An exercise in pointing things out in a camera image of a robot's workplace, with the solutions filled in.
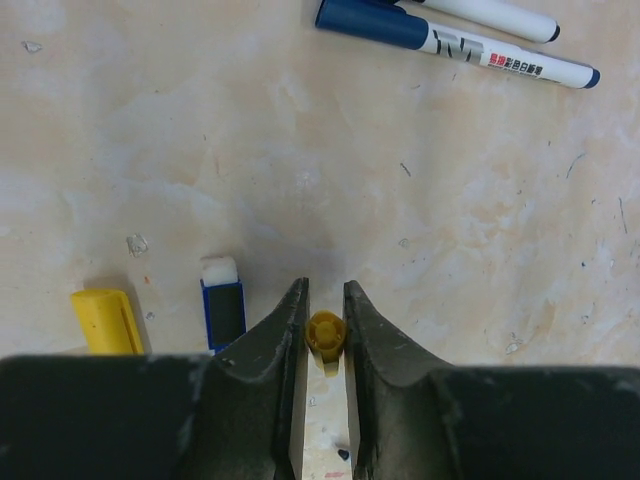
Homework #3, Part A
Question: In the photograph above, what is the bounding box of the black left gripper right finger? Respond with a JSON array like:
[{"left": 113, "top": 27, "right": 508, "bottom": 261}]
[{"left": 343, "top": 281, "right": 639, "bottom": 479}]

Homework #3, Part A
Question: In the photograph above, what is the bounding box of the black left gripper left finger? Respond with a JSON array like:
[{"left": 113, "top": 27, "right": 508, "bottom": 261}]
[{"left": 1, "top": 278, "right": 309, "bottom": 479}]

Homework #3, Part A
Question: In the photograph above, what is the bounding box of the yellow clear-pen cap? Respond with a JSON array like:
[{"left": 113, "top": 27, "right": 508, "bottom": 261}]
[{"left": 305, "top": 310, "right": 347, "bottom": 378}]

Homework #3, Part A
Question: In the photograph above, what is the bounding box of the yellow marker cap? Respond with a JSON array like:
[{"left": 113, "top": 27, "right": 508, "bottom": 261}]
[{"left": 70, "top": 289, "right": 144, "bottom": 355}]

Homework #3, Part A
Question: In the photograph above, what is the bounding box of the dark blue capped marker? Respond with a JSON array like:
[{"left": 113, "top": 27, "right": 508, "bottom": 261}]
[{"left": 315, "top": 1, "right": 601, "bottom": 89}]

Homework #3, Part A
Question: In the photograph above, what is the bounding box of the black eraser-cap white marker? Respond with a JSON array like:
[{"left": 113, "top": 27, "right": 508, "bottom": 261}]
[{"left": 414, "top": 0, "right": 561, "bottom": 44}]

